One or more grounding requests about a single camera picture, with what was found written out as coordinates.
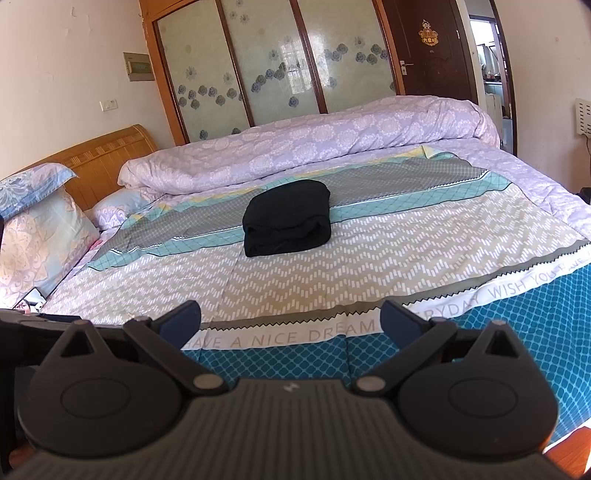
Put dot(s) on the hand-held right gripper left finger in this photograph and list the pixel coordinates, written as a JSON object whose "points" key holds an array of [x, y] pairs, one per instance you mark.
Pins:
{"points": [[179, 318]]}

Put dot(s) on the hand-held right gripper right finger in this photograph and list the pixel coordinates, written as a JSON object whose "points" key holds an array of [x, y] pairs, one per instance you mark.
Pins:
{"points": [[399, 319]]}

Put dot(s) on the black pants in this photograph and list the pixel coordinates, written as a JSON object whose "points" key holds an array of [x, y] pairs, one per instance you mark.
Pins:
{"points": [[286, 217]]}

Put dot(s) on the smartphone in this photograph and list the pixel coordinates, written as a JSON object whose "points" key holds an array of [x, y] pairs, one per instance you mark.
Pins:
{"points": [[31, 299]]}

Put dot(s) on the patterned teal grey bedspread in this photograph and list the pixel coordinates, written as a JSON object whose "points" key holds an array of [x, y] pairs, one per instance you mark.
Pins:
{"points": [[369, 258]]}

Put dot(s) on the large pastel patterned pillow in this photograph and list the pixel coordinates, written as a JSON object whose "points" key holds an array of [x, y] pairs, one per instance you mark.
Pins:
{"points": [[41, 249]]}

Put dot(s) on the small lilac pillow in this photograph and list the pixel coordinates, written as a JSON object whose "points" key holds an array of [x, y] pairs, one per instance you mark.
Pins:
{"points": [[117, 207]]}

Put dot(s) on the blue floral pillow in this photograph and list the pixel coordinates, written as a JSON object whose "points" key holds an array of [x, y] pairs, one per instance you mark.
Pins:
{"points": [[27, 187]]}

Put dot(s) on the wooden headboard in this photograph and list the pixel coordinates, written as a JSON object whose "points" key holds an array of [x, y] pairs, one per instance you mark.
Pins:
{"points": [[106, 161]]}

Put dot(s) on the lilac patterned bed sheet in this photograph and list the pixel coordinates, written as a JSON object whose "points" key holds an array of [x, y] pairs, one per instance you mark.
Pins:
{"points": [[521, 180]]}

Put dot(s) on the lilac floral duvet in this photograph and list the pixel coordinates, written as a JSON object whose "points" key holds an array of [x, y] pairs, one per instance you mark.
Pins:
{"points": [[323, 138]]}

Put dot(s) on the dark brown door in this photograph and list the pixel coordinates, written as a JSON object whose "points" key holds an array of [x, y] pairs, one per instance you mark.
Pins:
{"points": [[434, 64]]}

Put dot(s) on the wardrobe with floral glass doors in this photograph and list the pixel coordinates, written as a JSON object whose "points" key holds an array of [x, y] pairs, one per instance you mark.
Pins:
{"points": [[277, 64]]}

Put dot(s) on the gold door ornament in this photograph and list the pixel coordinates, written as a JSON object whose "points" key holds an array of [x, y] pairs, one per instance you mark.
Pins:
{"points": [[428, 31]]}

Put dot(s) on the white wall switch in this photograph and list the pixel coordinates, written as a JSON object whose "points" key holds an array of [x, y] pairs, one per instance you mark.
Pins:
{"points": [[109, 105]]}

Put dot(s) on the wall panel box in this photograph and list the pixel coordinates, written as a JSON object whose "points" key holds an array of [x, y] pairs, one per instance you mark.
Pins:
{"points": [[139, 67]]}

